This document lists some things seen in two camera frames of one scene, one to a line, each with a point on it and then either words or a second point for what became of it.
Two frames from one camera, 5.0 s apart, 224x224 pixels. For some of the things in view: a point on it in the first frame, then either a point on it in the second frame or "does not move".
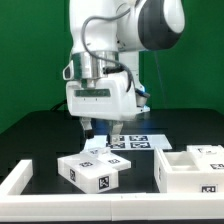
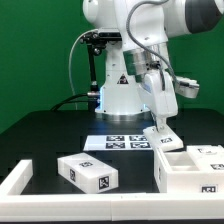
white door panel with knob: (209, 158) does not move
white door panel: (115, 162) → (166, 140)
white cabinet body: (177, 172) does not move
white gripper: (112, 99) → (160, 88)
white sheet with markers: (134, 142) does not move
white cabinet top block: (88, 172) does not move
